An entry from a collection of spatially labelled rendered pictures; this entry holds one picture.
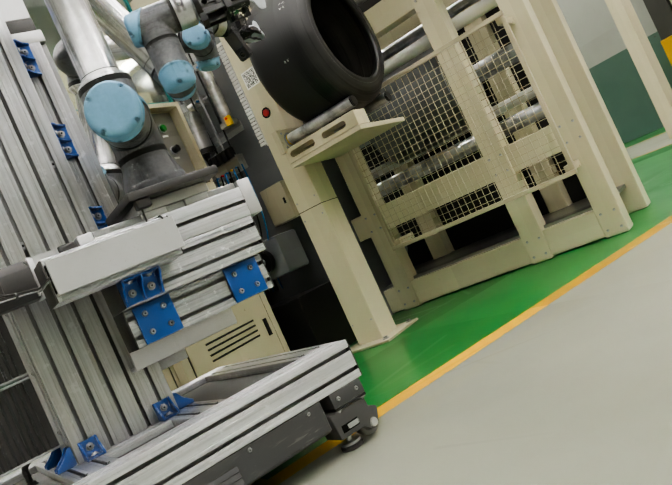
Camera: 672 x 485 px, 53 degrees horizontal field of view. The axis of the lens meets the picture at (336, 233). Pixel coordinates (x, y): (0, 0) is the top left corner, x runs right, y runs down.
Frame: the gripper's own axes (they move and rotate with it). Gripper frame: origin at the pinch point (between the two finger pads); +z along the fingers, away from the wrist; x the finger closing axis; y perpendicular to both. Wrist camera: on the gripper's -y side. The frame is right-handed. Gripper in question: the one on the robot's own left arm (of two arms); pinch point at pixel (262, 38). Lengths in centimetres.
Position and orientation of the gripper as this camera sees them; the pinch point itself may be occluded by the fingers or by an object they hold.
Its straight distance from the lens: 250.9
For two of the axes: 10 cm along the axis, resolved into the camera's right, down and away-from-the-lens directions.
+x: -7.4, 3.6, 5.7
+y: -3.6, -9.3, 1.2
